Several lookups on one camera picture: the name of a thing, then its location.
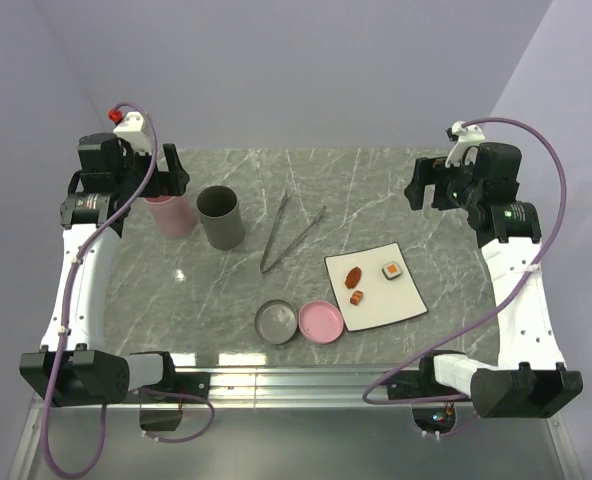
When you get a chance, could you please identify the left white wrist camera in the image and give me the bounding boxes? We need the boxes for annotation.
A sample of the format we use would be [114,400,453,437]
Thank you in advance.
[108,109,152,154]

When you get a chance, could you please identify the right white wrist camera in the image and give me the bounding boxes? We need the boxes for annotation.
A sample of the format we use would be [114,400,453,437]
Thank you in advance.
[445,121,486,168]

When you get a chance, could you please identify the brown fried food piece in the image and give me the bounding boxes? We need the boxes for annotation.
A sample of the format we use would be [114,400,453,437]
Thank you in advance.
[344,266,362,289]

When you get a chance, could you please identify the purple cable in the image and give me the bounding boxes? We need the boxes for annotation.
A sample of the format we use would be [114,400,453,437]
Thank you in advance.
[39,101,216,480]
[361,117,568,439]

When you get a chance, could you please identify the grey cylindrical container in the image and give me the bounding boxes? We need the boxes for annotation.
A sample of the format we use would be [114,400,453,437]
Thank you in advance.
[196,185,245,251]

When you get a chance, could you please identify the small orange food piece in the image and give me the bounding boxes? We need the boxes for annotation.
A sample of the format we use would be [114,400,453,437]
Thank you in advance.
[350,290,364,305]

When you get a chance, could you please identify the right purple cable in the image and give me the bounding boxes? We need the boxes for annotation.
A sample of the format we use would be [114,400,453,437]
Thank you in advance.
[361,117,568,439]

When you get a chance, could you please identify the grey round lid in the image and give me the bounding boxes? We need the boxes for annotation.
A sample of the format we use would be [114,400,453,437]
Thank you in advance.
[254,299,298,345]

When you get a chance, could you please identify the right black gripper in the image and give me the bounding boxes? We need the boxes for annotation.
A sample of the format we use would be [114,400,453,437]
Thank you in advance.
[403,152,484,211]

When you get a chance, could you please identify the aluminium rail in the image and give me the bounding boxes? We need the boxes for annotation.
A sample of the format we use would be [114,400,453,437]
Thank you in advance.
[30,367,562,409]

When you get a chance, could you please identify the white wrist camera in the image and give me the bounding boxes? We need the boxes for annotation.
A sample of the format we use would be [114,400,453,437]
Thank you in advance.
[445,121,486,168]
[108,109,152,154]

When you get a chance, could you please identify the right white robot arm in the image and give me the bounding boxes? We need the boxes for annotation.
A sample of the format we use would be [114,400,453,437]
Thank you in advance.
[405,142,583,418]

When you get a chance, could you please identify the sushi roll piece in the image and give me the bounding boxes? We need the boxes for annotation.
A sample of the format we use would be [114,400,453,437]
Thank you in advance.
[381,261,403,281]

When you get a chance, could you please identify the pink round lid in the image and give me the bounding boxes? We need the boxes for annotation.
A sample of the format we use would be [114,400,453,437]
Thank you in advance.
[298,300,344,345]

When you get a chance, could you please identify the white square plate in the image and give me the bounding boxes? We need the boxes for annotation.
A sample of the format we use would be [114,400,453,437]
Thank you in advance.
[324,242,428,332]

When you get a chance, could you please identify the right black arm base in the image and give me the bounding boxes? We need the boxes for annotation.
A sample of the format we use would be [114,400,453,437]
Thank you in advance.
[385,370,475,439]

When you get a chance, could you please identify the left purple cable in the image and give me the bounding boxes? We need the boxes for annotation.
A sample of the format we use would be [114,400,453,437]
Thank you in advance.
[39,101,216,480]

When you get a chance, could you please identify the pink cylindrical container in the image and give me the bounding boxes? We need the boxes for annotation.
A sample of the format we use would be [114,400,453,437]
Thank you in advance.
[144,195,198,238]

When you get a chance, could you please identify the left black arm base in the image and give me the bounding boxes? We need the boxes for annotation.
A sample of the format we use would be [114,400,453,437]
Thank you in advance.
[123,372,214,434]

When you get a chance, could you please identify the metal tongs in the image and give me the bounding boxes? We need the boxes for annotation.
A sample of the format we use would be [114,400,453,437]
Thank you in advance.
[259,190,328,275]

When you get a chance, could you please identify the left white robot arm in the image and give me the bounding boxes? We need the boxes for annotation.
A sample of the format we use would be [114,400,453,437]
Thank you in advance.
[19,133,189,407]

